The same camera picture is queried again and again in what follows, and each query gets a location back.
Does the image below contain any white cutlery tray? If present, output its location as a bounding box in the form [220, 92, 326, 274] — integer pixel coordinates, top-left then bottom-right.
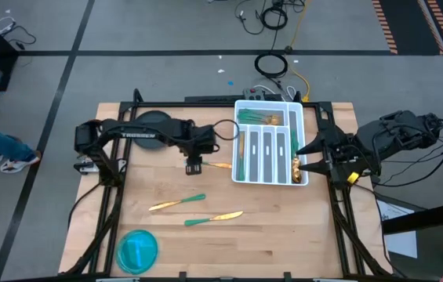
[231, 99, 310, 187]

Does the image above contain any black round plate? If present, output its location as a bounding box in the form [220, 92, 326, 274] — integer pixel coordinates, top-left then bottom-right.
[131, 110, 176, 151]

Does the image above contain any white paper sheet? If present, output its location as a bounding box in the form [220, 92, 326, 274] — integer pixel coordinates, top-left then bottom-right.
[377, 197, 419, 259]

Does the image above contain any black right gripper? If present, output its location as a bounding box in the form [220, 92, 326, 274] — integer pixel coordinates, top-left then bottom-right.
[296, 121, 379, 190]

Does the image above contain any black metal table frame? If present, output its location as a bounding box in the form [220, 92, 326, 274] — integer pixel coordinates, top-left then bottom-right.
[62, 88, 394, 282]

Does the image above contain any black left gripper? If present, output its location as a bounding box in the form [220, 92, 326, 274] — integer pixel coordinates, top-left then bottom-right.
[181, 124, 220, 176]

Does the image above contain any blue translucent round plate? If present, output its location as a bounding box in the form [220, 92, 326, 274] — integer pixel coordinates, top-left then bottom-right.
[115, 229, 159, 276]

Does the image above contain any grey power strip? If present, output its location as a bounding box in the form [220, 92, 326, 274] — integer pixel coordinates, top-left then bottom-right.
[243, 88, 266, 102]

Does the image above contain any yellow cable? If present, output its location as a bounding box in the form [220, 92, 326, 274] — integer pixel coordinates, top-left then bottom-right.
[288, 0, 311, 103]

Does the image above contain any black flat bar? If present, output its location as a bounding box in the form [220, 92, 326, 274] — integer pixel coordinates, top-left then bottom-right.
[184, 95, 244, 103]

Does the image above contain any gold knife green handle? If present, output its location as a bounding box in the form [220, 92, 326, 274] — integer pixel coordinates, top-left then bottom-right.
[183, 210, 245, 227]
[201, 161, 233, 169]
[148, 193, 207, 212]
[238, 132, 246, 182]

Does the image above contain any coiled black cable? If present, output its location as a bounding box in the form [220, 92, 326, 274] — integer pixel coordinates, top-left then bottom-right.
[253, 52, 289, 92]
[259, 5, 289, 31]

